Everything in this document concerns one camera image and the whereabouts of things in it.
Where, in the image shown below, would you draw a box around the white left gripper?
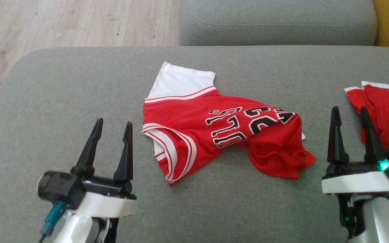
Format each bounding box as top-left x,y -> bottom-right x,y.
67,118 -> 138,219

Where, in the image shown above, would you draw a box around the red basketball jersey white sleeves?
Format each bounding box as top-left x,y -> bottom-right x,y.
142,61 -> 317,185

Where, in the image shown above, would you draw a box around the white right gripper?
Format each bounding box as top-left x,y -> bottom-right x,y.
321,106 -> 389,196

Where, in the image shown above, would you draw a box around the red basketball shorts white trim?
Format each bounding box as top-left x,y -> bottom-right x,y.
344,81 -> 389,156

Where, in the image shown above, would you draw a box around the left camera cable teal plug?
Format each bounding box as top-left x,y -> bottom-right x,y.
39,201 -> 67,243

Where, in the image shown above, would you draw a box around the grey sofa back cushion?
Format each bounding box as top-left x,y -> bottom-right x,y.
179,0 -> 377,46

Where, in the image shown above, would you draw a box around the large grey sofa ottoman cushion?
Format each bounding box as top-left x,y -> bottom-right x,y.
0,46 -> 389,243

